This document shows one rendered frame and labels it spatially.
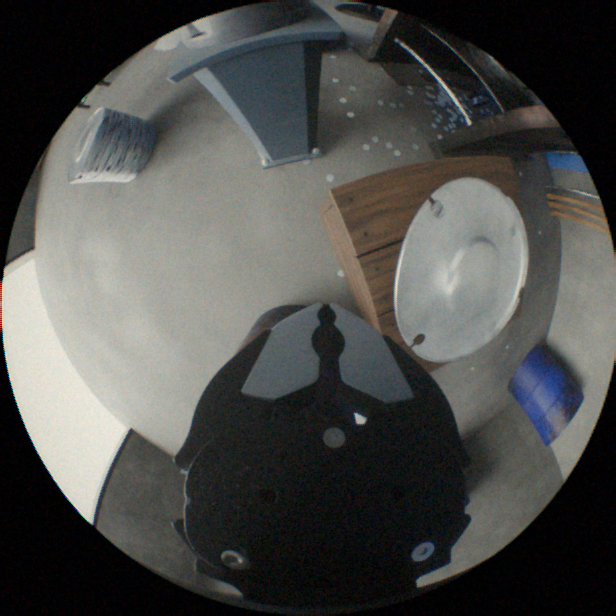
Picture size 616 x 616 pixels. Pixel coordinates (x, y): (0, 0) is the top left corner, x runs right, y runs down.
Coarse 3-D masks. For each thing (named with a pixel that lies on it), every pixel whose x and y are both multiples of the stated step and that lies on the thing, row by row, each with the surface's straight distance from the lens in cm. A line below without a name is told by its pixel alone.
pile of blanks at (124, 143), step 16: (112, 112) 89; (112, 128) 84; (128, 128) 88; (144, 128) 95; (96, 144) 80; (112, 144) 83; (128, 144) 89; (144, 144) 92; (96, 160) 82; (112, 160) 86; (128, 160) 90; (144, 160) 94; (80, 176) 87; (96, 176) 90; (112, 176) 93; (128, 176) 97
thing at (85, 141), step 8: (96, 112) 99; (104, 112) 86; (88, 120) 104; (96, 120) 91; (88, 128) 97; (96, 128) 85; (80, 136) 105; (88, 136) 89; (96, 136) 80; (80, 144) 96; (88, 144) 85; (72, 152) 107; (80, 152) 91; (88, 152) 80; (72, 160) 102; (80, 160) 88; (72, 168) 97; (80, 168) 84; (72, 176) 93
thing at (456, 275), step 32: (448, 192) 26; (480, 192) 31; (416, 224) 23; (448, 224) 25; (480, 224) 30; (416, 256) 23; (448, 256) 26; (480, 256) 30; (512, 256) 39; (416, 288) 24; (448, 288) 27; (480, 288) 32; (512, 288) 42; (416, 320) 26; (448, 320) 30; (480, 320) 36; (416, 352) 29; (448, 352) 35
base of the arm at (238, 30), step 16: (288, 0) 29; (304, 0) 30; (208, 16) 27; (224, 16) 26; (240, 16) 26; (256, 16) 26; (272, 16) 27; (288, 16) 28; (304, 16) 30; (192, 32) 30; (208, 32) 27; (224, 32) 27; (240, 32) 27; (256, 32) 27; (192, 48) 31
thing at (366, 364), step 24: (336, 312) 11; (336, 336) 10; (360, 336) 9; (360, 360) 8; (384, 360) 8; (336, 384) 8; (360, 384) 7; (384, 384) 7; (408, 384) 8; (360, 408) 8
